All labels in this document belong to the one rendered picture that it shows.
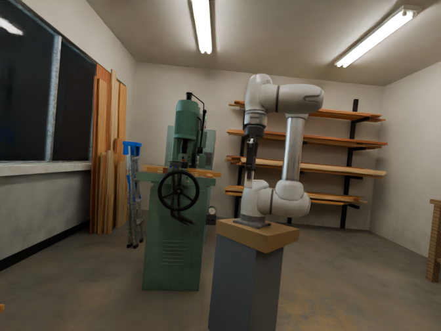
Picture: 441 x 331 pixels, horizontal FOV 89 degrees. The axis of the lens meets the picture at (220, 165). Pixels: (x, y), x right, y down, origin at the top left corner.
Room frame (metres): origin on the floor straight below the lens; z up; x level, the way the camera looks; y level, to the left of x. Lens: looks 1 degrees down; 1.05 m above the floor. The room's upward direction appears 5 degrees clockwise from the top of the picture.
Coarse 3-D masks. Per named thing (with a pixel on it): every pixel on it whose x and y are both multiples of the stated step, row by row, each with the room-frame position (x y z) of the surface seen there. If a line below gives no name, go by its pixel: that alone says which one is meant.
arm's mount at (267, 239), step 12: (216, 228) 1.37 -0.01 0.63; (228, 228) 1.30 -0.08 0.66; (240, 228) 1.24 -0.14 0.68; (252, 228) 1.26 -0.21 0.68; (264, 228) 1.29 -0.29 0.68; (276, 228) 1.33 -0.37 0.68; (288, 228) 1.37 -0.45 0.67; (240, 240) 1.24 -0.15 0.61; (252, 240) 1.18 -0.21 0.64; (264, 240) 1.13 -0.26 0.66; (276, 240) 1.19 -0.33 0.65; (288, 240) 1.28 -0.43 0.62; (264, 252) 1.13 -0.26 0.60
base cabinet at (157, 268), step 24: (168, 216) 1.72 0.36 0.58; (192, 216) 1.75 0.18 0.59; (168, 240) 1.72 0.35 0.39; (192, 240) 1.75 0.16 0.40; (144, 264) 1.70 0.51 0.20; (168, 264) 1.72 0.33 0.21; (192, 264) 1.75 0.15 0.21; (144, 288) 1.70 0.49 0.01; (168, 288) 1.73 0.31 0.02; (192, 288) 1.76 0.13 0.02
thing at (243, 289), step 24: (216, 240) 1.37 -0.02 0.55; (216, 264) 1.36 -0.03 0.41; (240, 264) 1.23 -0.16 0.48; (264, 264) 1.24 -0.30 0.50; (216, 288) 1.35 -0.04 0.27; (240, 288) 1.22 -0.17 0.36; (264, 288) 1.25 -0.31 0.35; (216, 312) 1.34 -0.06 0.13; (240, 312) 1.21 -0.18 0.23; (264, 312) 1.27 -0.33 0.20
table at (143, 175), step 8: (136, 176) 1.69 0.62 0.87; (144, 176) 1.69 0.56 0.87; (152, 176) 1.70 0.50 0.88; (160, 176) 1.71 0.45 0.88; (200, 176) 1.85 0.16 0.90; (176, 184) 1.63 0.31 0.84; (184, 184) 1.64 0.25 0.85; (192, 184) 1.75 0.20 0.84; (200, 184) 1.75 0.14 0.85; (208, 184) 1.76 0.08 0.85
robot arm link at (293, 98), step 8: (280, 88) 0.84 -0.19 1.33; (288, 88) 0.83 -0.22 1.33; (296, 88) 0.82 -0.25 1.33; (304, 88) 0.81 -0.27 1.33; (312, 88) 0.81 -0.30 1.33; (320, 88) 0.82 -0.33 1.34; (280, 96) 0.83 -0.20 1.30; (288, 96) 0.82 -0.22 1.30; (296, 96) 0.81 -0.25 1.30; (304, 96) 0.81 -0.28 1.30; (312, 96) 0.80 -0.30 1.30; (320, 96) 0.81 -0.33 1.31; (280, 104) 0.84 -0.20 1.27; (288, 104) 0.83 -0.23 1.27; (296, 104) 0.82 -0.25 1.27; (304, 104) 0.81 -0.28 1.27; (312, 104) 0.81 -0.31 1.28; (320, 104) 0.82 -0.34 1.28; (280, 112) 0.88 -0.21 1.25; (288, 112) 0.86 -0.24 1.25; (296, 112) 0.85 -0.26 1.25; (304, 112) 0.84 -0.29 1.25; (312, 112) 0.85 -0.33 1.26
